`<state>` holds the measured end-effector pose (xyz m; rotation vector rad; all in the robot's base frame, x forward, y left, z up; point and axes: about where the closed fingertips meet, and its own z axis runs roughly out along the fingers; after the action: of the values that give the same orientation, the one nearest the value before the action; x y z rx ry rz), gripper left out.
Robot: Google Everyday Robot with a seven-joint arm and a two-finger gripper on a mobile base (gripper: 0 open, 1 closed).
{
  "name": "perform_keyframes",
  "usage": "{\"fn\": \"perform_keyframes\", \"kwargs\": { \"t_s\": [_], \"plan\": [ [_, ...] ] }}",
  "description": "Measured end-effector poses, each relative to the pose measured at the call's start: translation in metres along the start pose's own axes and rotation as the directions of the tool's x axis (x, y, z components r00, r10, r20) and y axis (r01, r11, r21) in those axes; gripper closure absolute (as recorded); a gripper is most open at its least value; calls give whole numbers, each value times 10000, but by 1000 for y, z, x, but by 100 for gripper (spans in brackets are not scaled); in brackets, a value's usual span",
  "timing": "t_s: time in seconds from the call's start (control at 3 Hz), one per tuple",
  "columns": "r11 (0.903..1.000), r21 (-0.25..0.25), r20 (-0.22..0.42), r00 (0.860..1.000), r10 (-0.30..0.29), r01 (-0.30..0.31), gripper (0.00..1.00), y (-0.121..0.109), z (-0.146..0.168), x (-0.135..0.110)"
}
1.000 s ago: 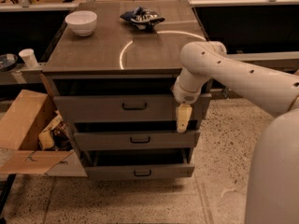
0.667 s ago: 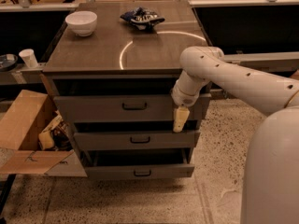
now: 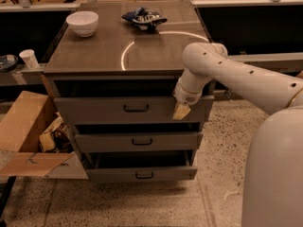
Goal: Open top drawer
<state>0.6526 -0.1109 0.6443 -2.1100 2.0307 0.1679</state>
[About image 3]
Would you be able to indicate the grey top drawer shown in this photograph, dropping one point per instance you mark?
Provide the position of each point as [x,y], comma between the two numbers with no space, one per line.
[116,110]

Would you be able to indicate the grey drawer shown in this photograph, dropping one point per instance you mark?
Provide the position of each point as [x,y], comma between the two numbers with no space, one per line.
[138,141]
[144,166]
[116,110]

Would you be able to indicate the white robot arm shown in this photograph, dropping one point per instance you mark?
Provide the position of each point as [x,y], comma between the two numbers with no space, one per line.
[273,182]

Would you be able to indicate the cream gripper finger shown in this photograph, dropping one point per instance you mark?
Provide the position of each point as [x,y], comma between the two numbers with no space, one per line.
[180,111]

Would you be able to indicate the grey bottom drawer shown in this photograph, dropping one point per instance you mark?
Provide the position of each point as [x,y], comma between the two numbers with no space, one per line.
[144,166]

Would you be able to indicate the white ceramic bowl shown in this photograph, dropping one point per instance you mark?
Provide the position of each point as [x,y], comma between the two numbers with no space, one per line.
[83,23]

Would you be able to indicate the blue chip bag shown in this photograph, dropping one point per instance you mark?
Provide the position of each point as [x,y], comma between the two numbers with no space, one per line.
[144,18]

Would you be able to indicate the crumpled items in box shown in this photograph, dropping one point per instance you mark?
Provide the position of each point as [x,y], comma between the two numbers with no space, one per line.
[55,138]

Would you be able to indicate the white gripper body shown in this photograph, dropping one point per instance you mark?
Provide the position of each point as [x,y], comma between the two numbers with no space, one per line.
[186,96]

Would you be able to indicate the brown cardboard box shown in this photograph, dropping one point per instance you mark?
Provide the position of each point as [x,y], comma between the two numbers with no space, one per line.
[20,132]

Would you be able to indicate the grey middle drawer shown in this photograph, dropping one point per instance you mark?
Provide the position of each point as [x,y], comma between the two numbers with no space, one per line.
[138,141]

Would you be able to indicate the grey drawer cabinet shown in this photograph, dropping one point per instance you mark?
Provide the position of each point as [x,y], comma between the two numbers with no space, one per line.
[120,60]

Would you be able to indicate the dark round lid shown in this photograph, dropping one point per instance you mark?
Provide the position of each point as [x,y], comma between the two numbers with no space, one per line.
[8,63]

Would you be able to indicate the white paper cup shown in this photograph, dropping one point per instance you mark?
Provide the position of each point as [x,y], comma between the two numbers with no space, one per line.
[29,58]

